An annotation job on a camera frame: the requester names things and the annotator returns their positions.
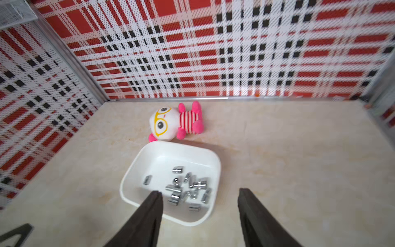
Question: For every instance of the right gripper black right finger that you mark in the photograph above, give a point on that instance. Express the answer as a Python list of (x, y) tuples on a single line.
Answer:
[(259, 227)]

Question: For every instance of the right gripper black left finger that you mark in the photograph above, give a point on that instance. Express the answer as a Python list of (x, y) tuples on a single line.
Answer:
[(142, 229)]

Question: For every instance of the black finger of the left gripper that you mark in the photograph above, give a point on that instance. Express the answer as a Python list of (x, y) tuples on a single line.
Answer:
[(17, 236)]

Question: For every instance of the small chrome socket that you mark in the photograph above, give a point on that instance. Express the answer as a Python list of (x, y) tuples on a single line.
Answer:
[(194, 207), (187, 177)]

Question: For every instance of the short chrome socket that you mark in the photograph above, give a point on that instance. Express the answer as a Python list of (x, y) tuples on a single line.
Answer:
[(173, 202)]

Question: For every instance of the lone chrome socket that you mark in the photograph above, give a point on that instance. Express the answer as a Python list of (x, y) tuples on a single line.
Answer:
[(147, 180)]

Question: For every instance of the long chrome socket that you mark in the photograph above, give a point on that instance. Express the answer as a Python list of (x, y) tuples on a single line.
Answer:
[(173, 188)]

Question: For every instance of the medium chrome socket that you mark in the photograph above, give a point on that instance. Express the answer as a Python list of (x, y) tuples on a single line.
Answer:
[(192, 182)]

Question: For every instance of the large chrome socket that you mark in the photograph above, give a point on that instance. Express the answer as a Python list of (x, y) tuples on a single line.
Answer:
[(200, 184)]

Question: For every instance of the white plastic storage box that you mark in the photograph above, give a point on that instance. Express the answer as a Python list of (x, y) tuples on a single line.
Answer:
[(158, 159)]

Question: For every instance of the pink striped plush doll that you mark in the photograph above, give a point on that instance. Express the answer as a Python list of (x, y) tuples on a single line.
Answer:
[(168, 123)]

